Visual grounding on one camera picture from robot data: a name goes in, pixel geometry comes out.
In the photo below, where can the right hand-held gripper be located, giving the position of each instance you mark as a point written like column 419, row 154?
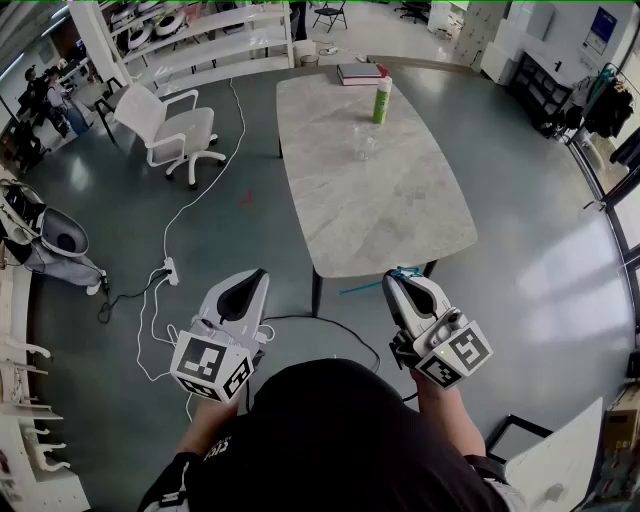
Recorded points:
column 452, row 352

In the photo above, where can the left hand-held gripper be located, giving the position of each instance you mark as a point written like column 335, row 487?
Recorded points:
column 210, row 362

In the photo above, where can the blue star wand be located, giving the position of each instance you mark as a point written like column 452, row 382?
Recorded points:
column 360, row 288

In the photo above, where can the clear plastic cup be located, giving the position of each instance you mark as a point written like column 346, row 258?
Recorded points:
column 364, row 147

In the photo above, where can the person's left forearm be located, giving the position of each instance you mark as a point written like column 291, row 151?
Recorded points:
column 207, row 425

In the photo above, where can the person's right forearm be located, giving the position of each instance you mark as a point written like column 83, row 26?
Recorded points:
column 447, row 420

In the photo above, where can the white power strip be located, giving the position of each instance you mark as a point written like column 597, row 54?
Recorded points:
column 171, row 270

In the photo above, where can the red floor tape mark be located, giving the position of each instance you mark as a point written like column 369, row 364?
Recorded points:
column 246, row 200

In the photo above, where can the person's black shirt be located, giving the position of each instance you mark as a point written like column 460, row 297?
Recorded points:
column 320, row 440

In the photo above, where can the white office chair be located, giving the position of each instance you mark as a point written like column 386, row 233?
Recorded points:
column 182, row 127

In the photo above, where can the white and grey machine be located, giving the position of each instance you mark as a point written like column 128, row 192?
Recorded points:
column 62, row 240

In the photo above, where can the green spray can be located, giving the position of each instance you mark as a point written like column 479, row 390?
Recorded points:
column 381, row 102

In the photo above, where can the white flat board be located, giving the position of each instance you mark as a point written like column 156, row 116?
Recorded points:
column 555, row 465

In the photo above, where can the black stool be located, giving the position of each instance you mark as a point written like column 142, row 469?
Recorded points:
column 107, row 107

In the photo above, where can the red hardcover book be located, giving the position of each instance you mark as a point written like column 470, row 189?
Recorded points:
column 359, row 71

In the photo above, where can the black shelf rack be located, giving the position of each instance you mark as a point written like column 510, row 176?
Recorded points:
column 542, row 90

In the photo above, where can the round waste bin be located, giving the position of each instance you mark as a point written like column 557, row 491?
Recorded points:
column 309, row 60

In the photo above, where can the brown cardboard box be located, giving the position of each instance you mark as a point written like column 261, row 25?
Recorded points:
column 622, row 435

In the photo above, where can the white shelf unit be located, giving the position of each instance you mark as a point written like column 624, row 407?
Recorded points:
column 210, row 47

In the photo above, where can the white wooden rack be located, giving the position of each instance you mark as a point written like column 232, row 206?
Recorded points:
column 30, row 440

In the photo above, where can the clothes rack with garments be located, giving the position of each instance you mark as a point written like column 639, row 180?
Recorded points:
column 607, row 107

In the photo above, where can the stack of white boxes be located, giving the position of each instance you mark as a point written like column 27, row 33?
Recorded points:
column 520, row 40

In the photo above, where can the folding chair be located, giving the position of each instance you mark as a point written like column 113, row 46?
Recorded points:
column 332, row 15

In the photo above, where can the black metal frame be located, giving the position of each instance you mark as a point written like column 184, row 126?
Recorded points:
column 500, row 440

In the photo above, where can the blue wall poster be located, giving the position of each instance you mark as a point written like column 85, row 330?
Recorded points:
column 602, row 29

